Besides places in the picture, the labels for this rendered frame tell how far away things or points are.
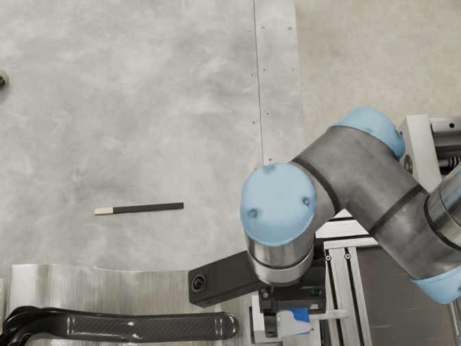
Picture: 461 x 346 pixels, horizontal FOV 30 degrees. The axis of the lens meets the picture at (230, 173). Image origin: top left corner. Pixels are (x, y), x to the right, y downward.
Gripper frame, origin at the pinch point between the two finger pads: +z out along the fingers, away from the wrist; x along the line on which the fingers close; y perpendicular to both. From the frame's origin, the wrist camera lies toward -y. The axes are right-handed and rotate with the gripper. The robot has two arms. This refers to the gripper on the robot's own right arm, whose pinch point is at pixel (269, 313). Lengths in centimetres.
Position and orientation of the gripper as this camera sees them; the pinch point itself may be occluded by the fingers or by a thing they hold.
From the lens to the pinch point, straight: 117.8
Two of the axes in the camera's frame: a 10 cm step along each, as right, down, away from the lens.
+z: 0.8, 4.8, 8.7
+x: -0.4, -8.8, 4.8
